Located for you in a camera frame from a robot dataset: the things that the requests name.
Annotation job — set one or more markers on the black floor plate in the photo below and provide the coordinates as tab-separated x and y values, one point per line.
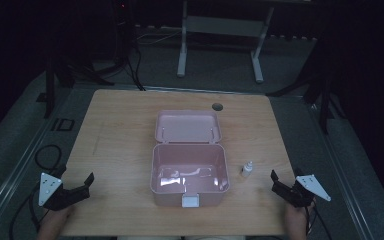
63	124

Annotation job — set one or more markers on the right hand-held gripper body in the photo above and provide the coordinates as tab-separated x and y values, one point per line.
298	193

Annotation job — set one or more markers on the person's right hand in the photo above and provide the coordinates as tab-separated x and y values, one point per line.
296	216

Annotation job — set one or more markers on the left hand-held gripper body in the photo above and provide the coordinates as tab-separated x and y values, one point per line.
63	196

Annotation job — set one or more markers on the pink plastic storage box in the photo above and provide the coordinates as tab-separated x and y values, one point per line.
188	160

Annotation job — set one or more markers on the white metal stand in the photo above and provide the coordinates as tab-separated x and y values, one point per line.
225	26

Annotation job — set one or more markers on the black tripod stand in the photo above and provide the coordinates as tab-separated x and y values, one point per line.
66	71
320	86

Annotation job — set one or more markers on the person's left hand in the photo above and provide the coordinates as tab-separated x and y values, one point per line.
60	215

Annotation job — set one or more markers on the small white dropper bottle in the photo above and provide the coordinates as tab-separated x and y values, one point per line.
247	170

